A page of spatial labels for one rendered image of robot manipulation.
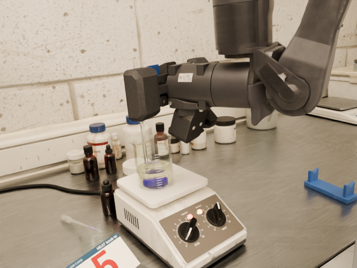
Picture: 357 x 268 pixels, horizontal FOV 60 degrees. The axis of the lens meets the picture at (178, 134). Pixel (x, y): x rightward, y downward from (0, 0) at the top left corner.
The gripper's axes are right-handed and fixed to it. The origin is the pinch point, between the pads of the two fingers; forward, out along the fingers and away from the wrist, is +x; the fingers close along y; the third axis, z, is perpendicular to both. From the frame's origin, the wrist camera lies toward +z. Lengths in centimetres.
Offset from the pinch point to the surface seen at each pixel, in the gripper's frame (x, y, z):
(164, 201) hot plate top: -3.9, -3.1, 17.1
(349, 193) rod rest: -27.2, 24.3, 24.3
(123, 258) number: -0.3, -9.8, 23.8
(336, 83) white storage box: -17, 110, 17
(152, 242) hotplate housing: -2.8, -5.8, 23.0
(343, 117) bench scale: -22, 81, 24
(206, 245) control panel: -10.9, -3.7, 22.4
